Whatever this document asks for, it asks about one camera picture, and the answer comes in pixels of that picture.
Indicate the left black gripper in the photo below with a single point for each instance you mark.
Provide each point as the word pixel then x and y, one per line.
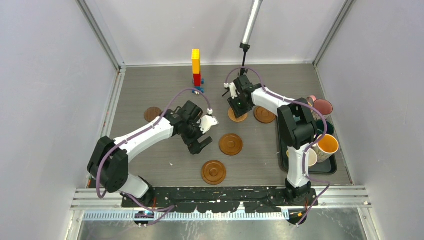
pixel 194 147

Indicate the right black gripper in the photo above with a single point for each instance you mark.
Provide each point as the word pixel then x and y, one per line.
pixel 238 111

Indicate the brown ringed coaster front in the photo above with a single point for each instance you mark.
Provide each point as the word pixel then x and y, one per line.
pixel 213 172

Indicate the brown ringed coaster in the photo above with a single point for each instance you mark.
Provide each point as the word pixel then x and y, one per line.
pixel 230 144
pixel 213 172
pixel 263 116

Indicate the dark walnut coaster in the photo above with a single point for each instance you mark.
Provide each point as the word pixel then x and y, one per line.
pixel 151 113

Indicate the pink mug maroon inside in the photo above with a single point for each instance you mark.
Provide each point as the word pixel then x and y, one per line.
pixel 321 105

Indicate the yellow mug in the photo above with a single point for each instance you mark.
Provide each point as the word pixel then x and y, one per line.
pixel 312 157

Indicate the black plastic tray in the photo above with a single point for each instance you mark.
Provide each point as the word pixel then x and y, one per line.
pixel 327 167

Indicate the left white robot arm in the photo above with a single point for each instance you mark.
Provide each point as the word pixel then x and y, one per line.
pixel 109 162

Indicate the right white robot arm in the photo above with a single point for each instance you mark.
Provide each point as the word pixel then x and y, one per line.
pixel 296 127

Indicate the yellow red blue block tower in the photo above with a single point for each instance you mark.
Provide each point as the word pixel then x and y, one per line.
pixel 196 71

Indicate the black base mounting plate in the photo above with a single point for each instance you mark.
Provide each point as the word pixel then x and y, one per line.
pixel 256 199

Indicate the white floral mug orange inside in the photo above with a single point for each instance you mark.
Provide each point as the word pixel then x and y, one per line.
pixel 327 146

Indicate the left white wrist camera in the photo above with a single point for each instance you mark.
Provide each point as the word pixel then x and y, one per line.
pixel 206 122

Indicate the aluminium front rail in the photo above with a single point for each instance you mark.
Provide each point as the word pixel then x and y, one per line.
pixel 110 209

